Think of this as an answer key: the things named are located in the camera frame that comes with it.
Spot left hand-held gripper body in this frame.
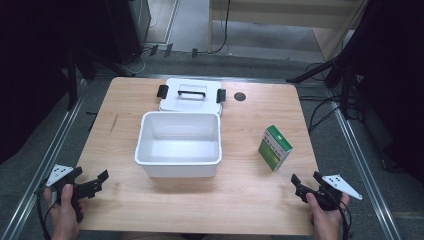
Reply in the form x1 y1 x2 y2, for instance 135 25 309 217
35 163 98 223

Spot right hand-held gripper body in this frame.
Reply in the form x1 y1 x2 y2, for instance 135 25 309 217
301 173 364 212

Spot green and white carton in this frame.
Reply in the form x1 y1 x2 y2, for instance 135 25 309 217
257 124 294 172

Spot white plastic storage box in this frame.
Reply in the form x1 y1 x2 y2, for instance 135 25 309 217
134 110 223 179

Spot white lid with black handle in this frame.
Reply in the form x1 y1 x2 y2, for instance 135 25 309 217
156 77 227 117

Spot person's right hand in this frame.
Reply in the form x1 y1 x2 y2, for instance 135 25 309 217
305 192 351 240

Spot person's left hand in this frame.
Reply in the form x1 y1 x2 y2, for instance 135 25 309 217
43 183 86 240

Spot black metal stand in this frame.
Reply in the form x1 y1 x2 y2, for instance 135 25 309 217
65 48 101 112

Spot black tripod stand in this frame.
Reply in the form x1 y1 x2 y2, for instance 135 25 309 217
285 49 364 120

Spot black cabinet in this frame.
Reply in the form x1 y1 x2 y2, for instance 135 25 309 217
71 0 152 67

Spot metal floor rail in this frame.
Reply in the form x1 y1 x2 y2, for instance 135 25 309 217
328 89 403 240
0 79 88 240

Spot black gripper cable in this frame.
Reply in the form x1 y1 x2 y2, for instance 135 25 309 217
35 188 57 240
338 199 354 240

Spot black floor cables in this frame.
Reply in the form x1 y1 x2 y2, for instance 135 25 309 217
297 61 366 135

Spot light wooden furniture frame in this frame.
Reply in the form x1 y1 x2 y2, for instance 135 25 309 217
207 0 369 62

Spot black hanging cable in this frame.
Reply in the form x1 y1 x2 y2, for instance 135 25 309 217
211 0 232 55

